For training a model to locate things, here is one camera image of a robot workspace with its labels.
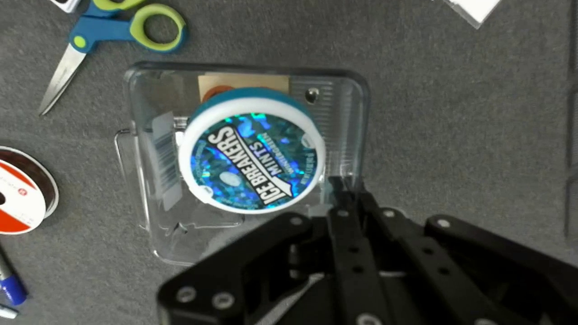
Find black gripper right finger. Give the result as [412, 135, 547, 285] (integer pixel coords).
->
[350, 177, 578, 325]

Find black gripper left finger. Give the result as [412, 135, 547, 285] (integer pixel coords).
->
[157, 175, 394, 325]

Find round blue mints tin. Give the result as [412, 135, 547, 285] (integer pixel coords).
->
[177, 86, 329, 213]

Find clear plastic box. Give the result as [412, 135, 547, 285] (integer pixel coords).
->
[114, 59, 370, 267]

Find red white ribbon spool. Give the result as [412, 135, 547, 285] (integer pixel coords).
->
[0, 144, 61, 236]

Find white label sheets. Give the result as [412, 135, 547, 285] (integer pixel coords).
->
[442, 0, 502, 29]

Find blue green scissors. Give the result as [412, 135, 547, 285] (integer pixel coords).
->
[38, 0, 189, 117]

